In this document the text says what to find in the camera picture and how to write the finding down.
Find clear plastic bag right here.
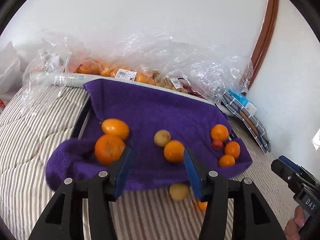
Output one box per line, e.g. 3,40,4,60
136,35,253,102

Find oval orange back left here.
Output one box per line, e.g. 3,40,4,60
101,119,130,140

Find brown wooden door frame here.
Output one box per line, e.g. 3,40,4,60
248,0,279,89

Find yellow-brown round fruit on towel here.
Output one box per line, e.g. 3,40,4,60
153,129,171,147

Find black tray frame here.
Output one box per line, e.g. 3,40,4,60
71,98,92,139

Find white plastic bag left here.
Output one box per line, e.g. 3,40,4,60
0,42,22,95

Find blue white tissue pack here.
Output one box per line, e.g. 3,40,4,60
228,89,257,115

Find right top orange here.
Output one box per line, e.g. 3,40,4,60
210,124,229,142

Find center orange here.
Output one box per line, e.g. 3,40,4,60
164,140,185,163

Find right middle orange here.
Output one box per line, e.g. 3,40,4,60
224,141,241,159

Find grey checked folded cloth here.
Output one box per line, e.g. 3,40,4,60
222,91,272,154

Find right lower orange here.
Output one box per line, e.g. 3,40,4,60
218,154,235,167

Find clear plastic bag of oranges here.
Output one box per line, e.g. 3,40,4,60
21,32,167,112

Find purple towel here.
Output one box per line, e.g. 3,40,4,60
45,79,252,191

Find yellow fruit on blanket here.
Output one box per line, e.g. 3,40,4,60
169,183,189,201

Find large orange front left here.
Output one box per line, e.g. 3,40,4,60
94,134,126,166

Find person's hand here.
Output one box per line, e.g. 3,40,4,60
284,205,305,240

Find small red fruit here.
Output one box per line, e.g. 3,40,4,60
212,140,223,151

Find small orange on blanket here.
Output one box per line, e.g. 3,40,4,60
198,200,208,212

